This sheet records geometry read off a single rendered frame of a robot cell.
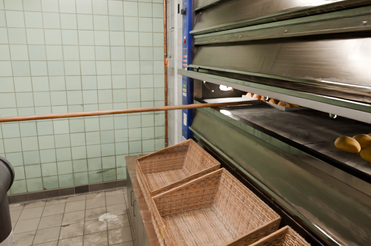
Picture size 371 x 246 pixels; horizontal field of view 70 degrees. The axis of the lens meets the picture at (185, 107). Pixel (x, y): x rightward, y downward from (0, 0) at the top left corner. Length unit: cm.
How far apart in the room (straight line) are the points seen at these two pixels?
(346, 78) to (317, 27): 23
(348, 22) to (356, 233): 67
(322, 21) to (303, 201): 69
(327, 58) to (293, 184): 53
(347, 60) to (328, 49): 10
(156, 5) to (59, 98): 142
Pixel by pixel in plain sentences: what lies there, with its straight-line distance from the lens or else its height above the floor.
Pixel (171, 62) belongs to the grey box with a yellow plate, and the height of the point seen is 147.
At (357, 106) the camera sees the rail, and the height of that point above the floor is 143.
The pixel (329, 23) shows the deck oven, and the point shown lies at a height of 166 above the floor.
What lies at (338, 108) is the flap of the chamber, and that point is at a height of 142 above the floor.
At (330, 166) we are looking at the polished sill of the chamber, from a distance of 107.
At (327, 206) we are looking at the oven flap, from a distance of 114.
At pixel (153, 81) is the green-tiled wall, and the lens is 303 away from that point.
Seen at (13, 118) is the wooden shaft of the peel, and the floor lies 119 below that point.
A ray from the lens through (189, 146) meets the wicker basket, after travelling 223.
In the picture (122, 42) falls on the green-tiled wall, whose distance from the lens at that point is 296.
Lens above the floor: 156
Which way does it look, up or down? 12 degrees down
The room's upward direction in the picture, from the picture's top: straight up
